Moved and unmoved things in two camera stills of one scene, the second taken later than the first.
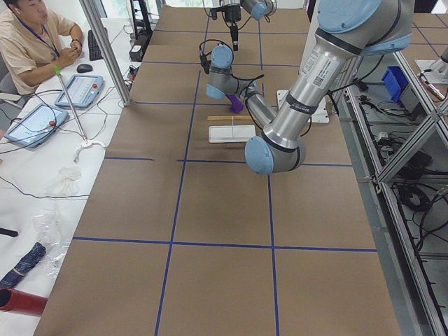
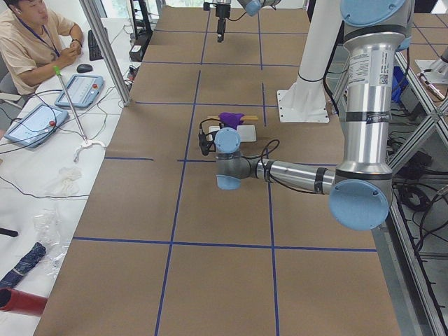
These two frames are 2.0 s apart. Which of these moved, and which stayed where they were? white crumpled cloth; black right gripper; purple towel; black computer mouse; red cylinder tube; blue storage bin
Moved: purple towel; black right gripper
Stayed: white crumpled cloth; red cylinder tube; blue storage bin; black computer mouse
